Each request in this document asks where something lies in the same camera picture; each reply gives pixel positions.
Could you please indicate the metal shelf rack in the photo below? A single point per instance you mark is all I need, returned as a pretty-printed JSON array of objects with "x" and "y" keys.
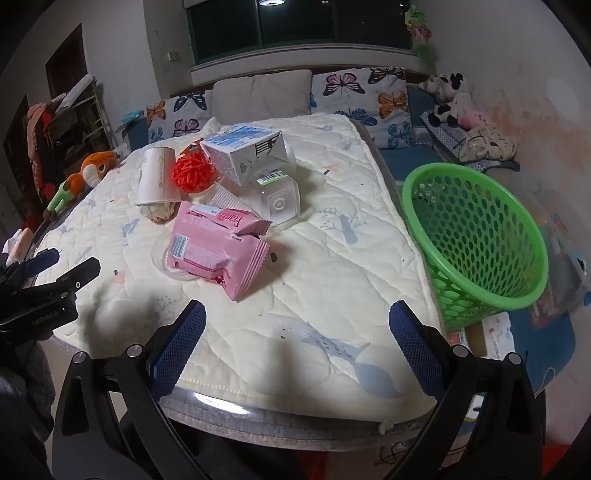
[{"x": 81, "y": 124}]

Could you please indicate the beige pillow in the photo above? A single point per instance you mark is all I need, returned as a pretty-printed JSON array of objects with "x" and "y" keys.
[{"x": 261, "y": 97}]

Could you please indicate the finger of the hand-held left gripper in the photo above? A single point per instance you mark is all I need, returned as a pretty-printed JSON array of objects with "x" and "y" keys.
[
  {"x": 69, "y": 277},
  {"x": 44, "y": 262}
]

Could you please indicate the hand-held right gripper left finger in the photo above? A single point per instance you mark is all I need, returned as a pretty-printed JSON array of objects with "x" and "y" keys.
[{"x": 181, "y": 350}]

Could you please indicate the person's left forearm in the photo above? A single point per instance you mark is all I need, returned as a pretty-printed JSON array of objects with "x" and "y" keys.
[{"x": 23, "y": 397}]

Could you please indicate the white blue milk carton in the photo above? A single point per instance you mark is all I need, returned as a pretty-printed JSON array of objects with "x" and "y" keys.
[{"x": 240, "y": 157}]

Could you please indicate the large butterfly print pillow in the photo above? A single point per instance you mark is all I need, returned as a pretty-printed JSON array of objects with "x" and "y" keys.
[{"x": 360, "y": 99}]

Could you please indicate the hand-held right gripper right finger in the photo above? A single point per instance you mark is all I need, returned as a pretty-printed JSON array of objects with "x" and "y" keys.
[{"x": 415, "y": 350}]

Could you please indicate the pink plush toy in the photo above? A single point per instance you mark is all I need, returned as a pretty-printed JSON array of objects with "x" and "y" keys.
[{"x": 475, "y": 120}]

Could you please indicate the clear plastic container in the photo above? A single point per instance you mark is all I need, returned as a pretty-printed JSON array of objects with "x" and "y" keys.
[{"x": 278, "y": 203}]

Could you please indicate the dark wooden door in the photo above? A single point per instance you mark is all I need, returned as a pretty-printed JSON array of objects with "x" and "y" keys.
[{"x": 67, "y": 55}]

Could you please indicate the cow plush toy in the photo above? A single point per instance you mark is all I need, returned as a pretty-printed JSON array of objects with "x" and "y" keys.
[{"x": 445, "y": 99}]

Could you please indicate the red mesh ball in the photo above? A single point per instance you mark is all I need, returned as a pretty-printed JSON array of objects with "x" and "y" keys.
[{"x": 194, "y": 173}]

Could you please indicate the small butterfly print pillow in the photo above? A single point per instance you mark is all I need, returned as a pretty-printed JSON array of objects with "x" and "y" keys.
[{"x": 184, "y": 117}]

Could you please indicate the grey round table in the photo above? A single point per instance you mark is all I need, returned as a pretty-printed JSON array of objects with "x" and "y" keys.
[{"x": 286, "y": 422}]

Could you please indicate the orange plush toy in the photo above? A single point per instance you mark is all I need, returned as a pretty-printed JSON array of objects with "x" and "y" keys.
[{"x": 94, "y": 168}]

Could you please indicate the green plastic basket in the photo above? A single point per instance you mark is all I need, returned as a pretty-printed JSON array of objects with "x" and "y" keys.
[{"x": 480, "y": 286}]

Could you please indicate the clear plastic storage box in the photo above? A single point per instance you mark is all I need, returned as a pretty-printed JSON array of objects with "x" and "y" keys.
[{"x": 565, "y": 277}]

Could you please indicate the small teal object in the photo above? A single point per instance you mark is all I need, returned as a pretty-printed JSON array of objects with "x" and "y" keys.
[{"x": 131, "y": 117}]

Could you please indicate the cream quilted mat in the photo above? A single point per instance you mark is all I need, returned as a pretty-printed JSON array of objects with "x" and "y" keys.
[{"x": 323, "y": 277}]

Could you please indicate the dark window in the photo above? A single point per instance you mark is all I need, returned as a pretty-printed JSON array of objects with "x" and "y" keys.
[{"x": 295, "y": 23}]

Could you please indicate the spotted cream cloth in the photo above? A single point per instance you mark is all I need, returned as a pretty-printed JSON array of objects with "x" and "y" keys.
[{"x": 489, "y": 143}]

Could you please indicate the large pink snack packet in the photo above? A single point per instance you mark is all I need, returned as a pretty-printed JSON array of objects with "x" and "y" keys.
[{"x": 210, "y": 261}]

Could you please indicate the beige paper cup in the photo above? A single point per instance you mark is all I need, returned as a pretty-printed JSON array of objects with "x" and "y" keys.
[{"x": 156, "y": 177}]

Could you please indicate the colourful hanging decoration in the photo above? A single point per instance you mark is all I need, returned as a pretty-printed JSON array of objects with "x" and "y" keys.
[{"x": 420, "y": 30}]

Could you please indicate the clear plastic lid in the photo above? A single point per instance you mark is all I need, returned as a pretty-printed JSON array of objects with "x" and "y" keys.
[{"x": 160, "y": 261}]

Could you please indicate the small pink snack packet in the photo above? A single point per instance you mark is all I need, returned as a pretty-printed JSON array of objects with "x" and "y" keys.
[{"x": 238, "y": 221}]

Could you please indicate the pile of red clothes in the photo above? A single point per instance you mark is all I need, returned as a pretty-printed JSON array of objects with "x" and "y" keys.
[{"x": 38, "y": 134}]

